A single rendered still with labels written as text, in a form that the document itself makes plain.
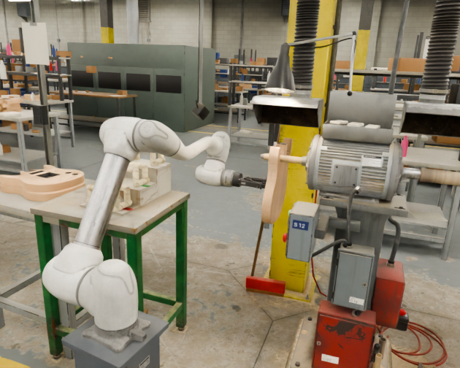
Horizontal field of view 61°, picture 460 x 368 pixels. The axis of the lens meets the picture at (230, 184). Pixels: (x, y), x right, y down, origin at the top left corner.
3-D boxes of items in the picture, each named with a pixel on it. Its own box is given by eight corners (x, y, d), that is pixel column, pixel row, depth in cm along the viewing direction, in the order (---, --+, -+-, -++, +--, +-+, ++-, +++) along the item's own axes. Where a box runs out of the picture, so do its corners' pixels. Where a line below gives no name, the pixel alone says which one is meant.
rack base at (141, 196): (158, 198, 220) (157, 182, 218) (140, 207, 206) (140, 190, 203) (117, 190, 230) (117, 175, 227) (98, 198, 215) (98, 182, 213)
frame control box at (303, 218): (347, 260, 173) (355, 204, 165) (344, 284, 153) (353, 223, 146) (292, 249, 180) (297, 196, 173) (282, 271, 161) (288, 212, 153)
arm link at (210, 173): (217, 184, 200) (223, 160, 203) (190, 179, 205) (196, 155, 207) (223, 189, 210) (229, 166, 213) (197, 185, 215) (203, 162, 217)
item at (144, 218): (188, 304, 253) (190, 193, 231) (139, 365, 201) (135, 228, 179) (108, 283, 273) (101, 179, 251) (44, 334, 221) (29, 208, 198)
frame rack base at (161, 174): (171, 190, 233) (171, 163, 228) (158, 198, 220) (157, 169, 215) (133, 184, 243) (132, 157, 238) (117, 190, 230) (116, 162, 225)
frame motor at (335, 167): (396, 193, 184) (404, 138, 176) (398, 212, 159) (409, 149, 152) (308, 181, 196) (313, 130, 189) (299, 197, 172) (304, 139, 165)
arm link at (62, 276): (70, 308, 137) (25, 291, 145) (99, 309, 151) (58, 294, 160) (139, 111, 155) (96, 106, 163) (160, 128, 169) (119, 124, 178)
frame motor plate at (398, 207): (404, 200, 183) (405, 193, 181) (407, 217, 161) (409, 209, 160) (326, 190, 194) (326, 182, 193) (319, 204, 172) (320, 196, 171)
